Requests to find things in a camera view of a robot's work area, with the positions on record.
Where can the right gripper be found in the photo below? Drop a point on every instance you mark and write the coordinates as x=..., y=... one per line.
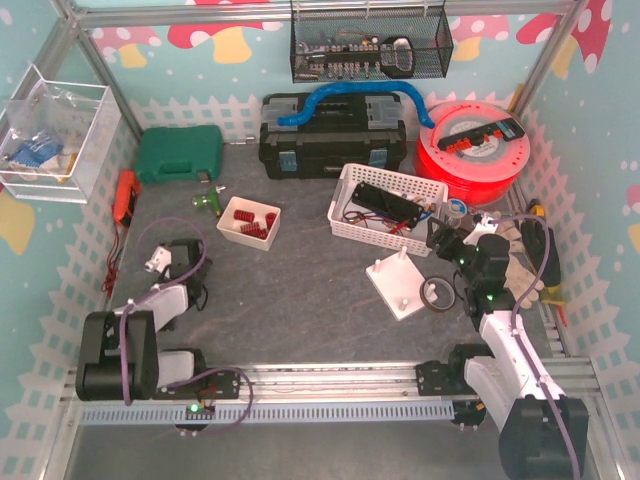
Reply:
x=447, y=243

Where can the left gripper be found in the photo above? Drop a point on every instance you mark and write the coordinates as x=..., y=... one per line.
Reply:
x=195, y=279

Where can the white peg board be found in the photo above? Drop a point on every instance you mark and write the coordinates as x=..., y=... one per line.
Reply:
x=398, y=282

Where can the large red spring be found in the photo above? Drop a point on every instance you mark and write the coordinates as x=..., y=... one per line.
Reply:
x=270, y=219

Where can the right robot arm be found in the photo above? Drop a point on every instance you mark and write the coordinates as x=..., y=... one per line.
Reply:
x=542, y=431

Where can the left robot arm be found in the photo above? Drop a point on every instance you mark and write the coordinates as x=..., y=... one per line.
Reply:
x=119, y=356

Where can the white spring tray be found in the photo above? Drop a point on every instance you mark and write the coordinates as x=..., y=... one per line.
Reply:
x=230, y=228

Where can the black work glove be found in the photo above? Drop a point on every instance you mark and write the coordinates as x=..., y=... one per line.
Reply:
x=534, y=241

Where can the yellow black screwdriver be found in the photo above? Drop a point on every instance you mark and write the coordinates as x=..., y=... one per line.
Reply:
x=536, y=208

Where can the orange multimeter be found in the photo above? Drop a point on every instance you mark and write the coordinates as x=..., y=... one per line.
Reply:
x=126, y=195

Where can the green tool case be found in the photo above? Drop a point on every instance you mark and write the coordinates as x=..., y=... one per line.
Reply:
x=179, y=153

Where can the white perforated basket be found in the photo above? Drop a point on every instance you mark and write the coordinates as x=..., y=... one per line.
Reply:
x=353, y=222

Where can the red filament spool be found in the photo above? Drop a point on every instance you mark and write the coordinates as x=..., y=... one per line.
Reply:
x=479, y=175

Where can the black battery holder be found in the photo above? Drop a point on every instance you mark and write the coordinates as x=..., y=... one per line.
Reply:
x=386, y=204

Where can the black terminal strip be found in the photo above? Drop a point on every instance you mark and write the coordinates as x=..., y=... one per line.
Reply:
x=507, y=129

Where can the clear acrylic box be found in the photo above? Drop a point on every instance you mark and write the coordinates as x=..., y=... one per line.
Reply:
x=84, y=116

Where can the blue white work glove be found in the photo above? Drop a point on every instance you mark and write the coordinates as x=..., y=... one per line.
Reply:
x=37, y=150

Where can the black toolbox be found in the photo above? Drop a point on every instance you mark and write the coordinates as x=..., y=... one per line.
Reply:
x=366, y=129

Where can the solder wire spool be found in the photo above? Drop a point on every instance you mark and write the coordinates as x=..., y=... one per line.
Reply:
x=456, y=208

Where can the green hose nozzle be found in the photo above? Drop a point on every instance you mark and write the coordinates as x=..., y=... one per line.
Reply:
x=211, y=200

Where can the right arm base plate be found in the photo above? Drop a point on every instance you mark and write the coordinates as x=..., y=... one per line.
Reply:
x=434, y=378

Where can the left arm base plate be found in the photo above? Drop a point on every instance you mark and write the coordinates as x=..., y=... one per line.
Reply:
x=222, y=384

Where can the grey slotted cable duct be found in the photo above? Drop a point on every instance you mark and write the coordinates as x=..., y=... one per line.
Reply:
x=265, y=413

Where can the black wire mesh basket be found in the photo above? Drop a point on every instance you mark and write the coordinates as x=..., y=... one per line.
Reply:
x=364, y=41

